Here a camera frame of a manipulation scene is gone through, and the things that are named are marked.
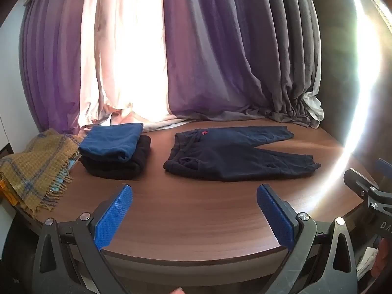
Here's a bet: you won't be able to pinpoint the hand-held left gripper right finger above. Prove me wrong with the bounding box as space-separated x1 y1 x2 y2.
257 184 357 294

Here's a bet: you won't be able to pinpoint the purple sheer curtain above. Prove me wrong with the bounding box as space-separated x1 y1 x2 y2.
162 0 270 121
19 0 92 136

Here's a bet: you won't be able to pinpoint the folded blue garment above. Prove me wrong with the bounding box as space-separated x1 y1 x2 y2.
79 123 144 162

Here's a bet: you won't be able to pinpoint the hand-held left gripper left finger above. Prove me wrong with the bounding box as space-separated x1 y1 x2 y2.
32 184 134 294

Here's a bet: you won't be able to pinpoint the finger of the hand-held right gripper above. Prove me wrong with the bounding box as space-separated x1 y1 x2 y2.
344 168 392 218
377 158 392 175

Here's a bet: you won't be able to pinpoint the pale pink sheer curtain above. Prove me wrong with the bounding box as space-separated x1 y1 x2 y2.
78 0 184 133

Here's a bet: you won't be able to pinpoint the navy blue pants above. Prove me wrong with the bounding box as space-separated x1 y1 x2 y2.
163 126 322 182

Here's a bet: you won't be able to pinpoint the orange object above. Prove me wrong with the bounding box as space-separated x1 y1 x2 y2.
0 180 17 206

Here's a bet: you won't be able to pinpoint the yellow plaid fringed scarf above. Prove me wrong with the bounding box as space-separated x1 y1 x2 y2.
0 129 84 214

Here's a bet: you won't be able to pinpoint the white cloth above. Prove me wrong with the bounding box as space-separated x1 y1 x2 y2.
303 91 324 121

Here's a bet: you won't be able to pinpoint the grey curtain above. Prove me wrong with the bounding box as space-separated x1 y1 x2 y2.
245 0 322 128

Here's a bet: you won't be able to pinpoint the folded black garment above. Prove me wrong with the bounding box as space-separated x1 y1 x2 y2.
80 135 152 180

